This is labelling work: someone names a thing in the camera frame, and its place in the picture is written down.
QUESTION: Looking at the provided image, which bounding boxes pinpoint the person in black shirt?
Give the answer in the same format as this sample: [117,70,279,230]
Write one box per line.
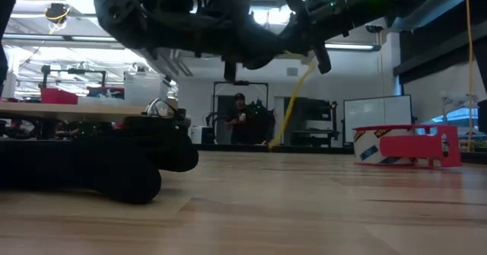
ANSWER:
[212,81,270,145]

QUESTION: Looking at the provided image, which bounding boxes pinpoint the red tape dispenser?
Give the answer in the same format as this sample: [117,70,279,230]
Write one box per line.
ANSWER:
[352,124,463,170]

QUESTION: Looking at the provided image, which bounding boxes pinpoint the black gantry frame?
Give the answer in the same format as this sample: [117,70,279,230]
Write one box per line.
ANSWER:
[40,65,107,89]

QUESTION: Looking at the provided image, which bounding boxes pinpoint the clear safety glasses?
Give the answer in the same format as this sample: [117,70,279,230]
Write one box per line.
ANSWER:
[142,97,187,120]

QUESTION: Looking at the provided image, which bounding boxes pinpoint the white box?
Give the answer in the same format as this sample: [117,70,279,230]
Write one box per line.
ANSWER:
[189,125,216,145]

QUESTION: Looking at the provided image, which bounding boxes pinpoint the red plastic bin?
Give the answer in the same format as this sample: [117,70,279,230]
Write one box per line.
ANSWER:
[40,88,79,105]

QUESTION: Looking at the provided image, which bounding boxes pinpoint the white storage container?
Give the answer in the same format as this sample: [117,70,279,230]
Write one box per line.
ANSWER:
[124,72,169,107]

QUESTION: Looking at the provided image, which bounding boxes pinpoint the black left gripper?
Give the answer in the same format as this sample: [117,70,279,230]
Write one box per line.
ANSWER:
[150,7,305,82]

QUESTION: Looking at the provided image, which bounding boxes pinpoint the white whiteboard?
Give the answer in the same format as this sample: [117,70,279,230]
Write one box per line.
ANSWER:
[343,94,415,145]

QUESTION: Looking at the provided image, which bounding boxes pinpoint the black soft bag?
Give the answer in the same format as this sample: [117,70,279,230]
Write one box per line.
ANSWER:
[0,114,199,206]

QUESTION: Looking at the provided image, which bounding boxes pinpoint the yellow cord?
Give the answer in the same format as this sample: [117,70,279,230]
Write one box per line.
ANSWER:
[267,50,318,152]

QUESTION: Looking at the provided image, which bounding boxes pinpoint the white printed packing tape roll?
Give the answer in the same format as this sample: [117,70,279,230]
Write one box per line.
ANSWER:
[352,128,418,167]

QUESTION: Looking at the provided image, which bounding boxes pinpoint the long ceiling light bar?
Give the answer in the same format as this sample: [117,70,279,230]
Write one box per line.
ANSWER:
[2,33,382,53]

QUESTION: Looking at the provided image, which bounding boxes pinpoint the black shelf cart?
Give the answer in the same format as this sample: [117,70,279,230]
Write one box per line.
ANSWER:
[283,97,341,148]

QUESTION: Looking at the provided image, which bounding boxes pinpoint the wooden background table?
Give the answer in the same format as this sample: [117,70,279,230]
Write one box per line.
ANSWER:
[0,101,148,123]

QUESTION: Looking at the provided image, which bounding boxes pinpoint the black table edge rail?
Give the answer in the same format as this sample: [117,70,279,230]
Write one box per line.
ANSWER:
[193,143,487,164]

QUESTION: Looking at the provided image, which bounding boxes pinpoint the ceiling reel with yellow cable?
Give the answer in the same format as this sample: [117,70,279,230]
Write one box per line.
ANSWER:
[44,2,72,35]

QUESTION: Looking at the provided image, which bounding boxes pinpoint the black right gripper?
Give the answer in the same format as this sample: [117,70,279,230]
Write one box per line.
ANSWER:
[283,0,389,75]

